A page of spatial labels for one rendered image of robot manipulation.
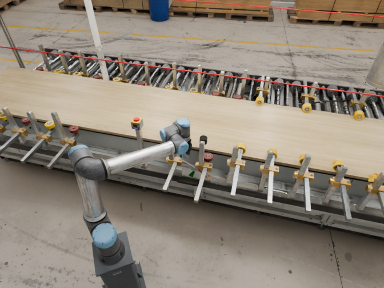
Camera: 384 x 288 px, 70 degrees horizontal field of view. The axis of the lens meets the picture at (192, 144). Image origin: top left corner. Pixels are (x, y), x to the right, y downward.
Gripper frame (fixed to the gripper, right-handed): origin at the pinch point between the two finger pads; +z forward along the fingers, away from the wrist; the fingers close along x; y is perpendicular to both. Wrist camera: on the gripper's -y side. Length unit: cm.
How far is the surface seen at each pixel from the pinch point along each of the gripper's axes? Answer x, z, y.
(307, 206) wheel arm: -20, 3, 92
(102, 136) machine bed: 28, 21, -87
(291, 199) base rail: 4, 29, 88
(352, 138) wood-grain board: 68, 9, 136
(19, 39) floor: 348, 97, -475
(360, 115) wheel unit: 96, 3, 145
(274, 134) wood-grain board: 56, 9, 69
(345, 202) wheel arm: -10, 3, 117
